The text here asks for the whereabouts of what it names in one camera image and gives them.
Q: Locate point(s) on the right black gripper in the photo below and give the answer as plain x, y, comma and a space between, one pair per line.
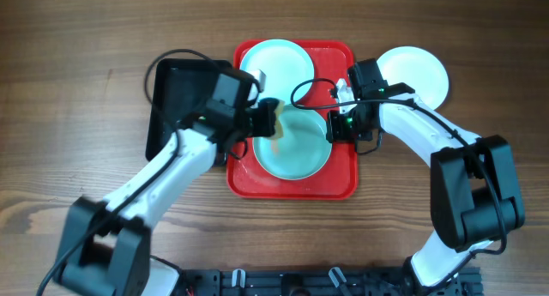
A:
334, 134

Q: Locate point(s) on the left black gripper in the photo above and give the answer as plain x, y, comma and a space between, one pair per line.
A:
262, 126

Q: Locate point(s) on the green yellow sponge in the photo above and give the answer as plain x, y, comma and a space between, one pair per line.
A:
278, 131

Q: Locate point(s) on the light blue plate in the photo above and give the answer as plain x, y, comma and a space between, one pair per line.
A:
301, 152
284, 64

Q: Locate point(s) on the light blue plate top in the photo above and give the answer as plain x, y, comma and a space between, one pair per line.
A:
284, 64

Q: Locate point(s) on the white plate with stain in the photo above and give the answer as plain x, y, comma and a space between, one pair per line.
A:
420, 70

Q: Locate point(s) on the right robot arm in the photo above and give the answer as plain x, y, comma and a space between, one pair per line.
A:
475, 198

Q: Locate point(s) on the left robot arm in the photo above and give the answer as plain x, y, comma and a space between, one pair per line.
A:
105, 247

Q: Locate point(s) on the red plastic tray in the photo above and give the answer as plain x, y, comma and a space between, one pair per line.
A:
337, 180

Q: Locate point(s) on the black rectangular water tray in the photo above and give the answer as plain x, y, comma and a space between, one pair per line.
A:
181, 87

